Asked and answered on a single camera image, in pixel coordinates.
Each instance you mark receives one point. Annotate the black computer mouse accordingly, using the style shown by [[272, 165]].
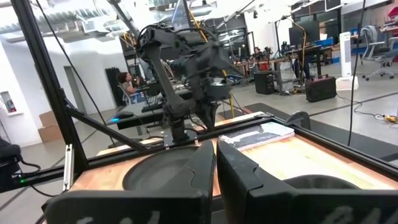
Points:
[[123, 115]]

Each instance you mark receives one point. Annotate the grey curved mount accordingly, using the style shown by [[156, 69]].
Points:
[[298, 119]]

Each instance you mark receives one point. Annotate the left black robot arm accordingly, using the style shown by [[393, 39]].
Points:
[[157, 62]]

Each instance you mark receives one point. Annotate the black white flat booklet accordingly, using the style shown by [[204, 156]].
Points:
[[255, 135]]

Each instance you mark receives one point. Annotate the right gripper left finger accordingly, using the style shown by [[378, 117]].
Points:
[[140, 207]]

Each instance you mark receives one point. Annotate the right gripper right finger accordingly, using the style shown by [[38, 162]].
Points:
[[280, 205]]

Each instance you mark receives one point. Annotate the wall fire extinguisher cabinet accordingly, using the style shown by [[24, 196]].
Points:
[[8, 102]]

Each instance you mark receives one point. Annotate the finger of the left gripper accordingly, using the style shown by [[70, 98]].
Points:
[[202, 112], [213, 113]]

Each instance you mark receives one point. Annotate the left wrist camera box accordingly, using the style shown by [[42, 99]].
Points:
[[219, 91]]

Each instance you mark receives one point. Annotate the black computer tower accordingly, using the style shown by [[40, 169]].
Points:
[[265, 82]]

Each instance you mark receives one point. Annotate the white tower fan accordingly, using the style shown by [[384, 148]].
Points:
[[345, 56]]

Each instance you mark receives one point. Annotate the black wall panel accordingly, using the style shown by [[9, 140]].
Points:
[[112, 87]]

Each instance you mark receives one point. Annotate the black desk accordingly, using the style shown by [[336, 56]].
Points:
[[136, 119]]

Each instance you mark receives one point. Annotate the black equipment case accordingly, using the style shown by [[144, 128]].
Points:
[[320, 88]]

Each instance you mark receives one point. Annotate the black aluminium rig frame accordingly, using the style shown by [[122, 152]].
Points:
[[46, 77]]

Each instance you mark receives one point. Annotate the person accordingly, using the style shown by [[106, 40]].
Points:
[[258, 53], [126, 82]]

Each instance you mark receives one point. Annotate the yellow floor plug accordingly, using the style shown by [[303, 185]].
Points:
[[388, 118]]

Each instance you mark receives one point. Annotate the black round plate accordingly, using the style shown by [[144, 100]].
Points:
[[155, 169]]

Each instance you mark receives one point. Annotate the grey office chair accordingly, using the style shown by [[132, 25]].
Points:
[[377, 49]]

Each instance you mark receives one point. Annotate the stacked cardboard boxes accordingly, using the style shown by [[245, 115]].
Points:
[[49, 129]]

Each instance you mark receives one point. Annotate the silver metal bracket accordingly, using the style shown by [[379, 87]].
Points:
[[68, 168]]

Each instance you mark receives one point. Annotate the black monitor on stand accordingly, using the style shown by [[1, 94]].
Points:
[[303, 32]]

